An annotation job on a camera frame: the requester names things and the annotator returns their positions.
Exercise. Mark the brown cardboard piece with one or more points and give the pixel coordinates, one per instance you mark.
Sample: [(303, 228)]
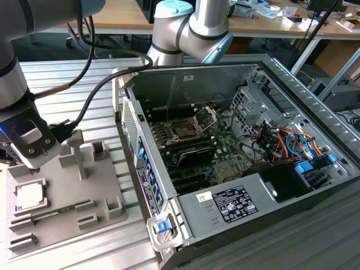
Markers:
[(347, 25)]

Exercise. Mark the open grey PC case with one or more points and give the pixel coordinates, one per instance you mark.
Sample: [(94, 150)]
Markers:
[(157, 84)]

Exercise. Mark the grey chipset heatsink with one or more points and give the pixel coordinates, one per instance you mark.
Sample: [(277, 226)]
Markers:
[(225, 170)]

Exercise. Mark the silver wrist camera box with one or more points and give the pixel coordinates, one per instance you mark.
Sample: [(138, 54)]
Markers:
[(33, 135)]

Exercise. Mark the grey plastic parts rack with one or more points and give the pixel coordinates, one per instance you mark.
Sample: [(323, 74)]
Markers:
[(70, 194)]

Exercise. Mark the black expansion slot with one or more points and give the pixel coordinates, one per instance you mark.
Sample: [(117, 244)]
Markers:
[(192, 187), (187, 177)]

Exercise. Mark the white boxes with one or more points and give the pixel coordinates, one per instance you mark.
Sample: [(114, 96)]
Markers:
[(292, 22)]

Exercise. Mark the grey power supply with label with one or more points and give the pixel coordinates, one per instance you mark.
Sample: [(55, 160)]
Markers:
[(197, 213)]

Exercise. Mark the thin metal locking lever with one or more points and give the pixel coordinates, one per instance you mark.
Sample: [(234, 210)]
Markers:
[(168, 115)]

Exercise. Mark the wooden desk with clutter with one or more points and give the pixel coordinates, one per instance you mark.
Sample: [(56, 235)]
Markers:
[(253, 24)]

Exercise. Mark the black office chair base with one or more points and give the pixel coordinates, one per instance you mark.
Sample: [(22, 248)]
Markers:
[(69, 42)]

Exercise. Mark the black RAM slot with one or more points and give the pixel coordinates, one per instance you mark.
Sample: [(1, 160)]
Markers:
[(185, 142), (191, 147)]

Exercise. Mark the metal drive cage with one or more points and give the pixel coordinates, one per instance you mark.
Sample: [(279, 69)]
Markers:
[(247, 109)]

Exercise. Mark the blue disk carrier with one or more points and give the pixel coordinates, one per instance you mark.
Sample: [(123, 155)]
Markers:
[(306, 168)]

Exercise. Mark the black stand pole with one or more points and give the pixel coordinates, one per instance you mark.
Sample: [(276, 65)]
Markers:
[(298, 56)]

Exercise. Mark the green motherboard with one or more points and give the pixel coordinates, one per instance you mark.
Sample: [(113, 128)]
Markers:
[(225, 149)]

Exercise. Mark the silver CPU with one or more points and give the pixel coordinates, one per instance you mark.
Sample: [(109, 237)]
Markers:
[(31, 197)]

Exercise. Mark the black graphics card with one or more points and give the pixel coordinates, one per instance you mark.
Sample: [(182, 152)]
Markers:
[(197, 154)]

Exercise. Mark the grey metal device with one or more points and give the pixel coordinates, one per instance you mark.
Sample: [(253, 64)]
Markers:
[(243, 11)]

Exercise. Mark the grey computer box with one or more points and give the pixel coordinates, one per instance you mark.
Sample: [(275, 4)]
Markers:
[(343, 95)]

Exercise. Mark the green RAM stick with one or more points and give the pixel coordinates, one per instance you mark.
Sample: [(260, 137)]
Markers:
[(67, 208)]

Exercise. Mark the CPU socket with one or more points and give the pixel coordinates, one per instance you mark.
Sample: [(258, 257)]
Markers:
[(180, 130)]

